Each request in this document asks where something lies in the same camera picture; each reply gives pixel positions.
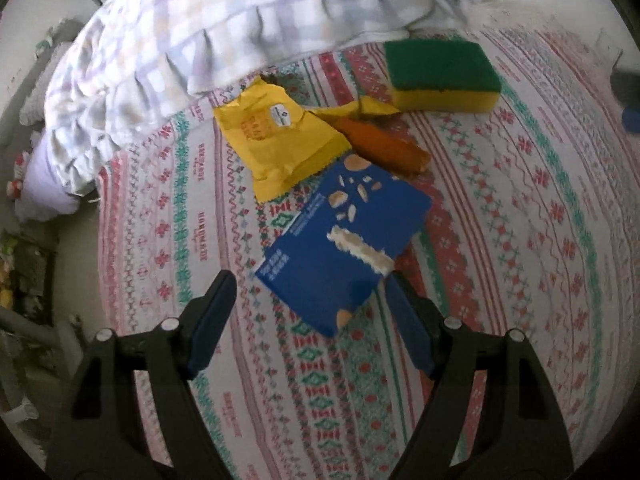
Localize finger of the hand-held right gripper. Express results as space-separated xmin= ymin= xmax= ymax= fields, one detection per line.
xmin=610 ymin=70 xmax=640 ymax=134

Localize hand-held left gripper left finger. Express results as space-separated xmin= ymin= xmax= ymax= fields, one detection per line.
xmin=47 ymin=270 xmax=238 ymax=480

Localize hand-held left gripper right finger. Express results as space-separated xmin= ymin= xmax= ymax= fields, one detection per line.
xmin=385 ymin=272 xmax=576 ymax=480

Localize blue snack box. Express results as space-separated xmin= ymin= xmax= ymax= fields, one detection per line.
xmin=254 ymin=154 xmax=433 ymax=338

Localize striped patterned blanket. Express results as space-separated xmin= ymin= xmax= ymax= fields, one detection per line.
xmin=95 ymin=27 xmax=633 ymax=480

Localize orange rolled wrapper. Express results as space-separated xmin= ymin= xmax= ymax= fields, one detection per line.
xmin=337 ymin=117 xmax=431 ymax=177

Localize yellow snack packet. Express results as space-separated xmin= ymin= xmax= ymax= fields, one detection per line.
xmin=214 ymin=76 xmax=401 ymax=204

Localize green yellow sponge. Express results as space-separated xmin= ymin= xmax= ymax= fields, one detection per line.
xmin=383 ymin=40 xmax=502 ymax=113

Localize low shelf with toys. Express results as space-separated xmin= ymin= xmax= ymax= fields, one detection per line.
xmin=0 ymin=230 xmax=58 ymax=333

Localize lilac bed sheet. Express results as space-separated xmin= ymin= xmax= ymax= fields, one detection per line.
xmin=20 ymin=135 xmax=83 ymax=223

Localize red white plush toy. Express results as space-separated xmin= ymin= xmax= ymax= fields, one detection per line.
xmin=5 ymin=152 xmax=27 ymax=203

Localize plaid ruffled quilt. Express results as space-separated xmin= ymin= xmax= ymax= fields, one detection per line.
xmin=45 ymin=0 xmax=531 ymax=196

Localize plaid pillow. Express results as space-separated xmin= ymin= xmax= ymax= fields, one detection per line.
xmin=17 ymin=42 xmax=76 ymax=126

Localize white green plush toy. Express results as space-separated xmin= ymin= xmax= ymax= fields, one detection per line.
xmin=34 ymin=27 xmax=61 ymax=58

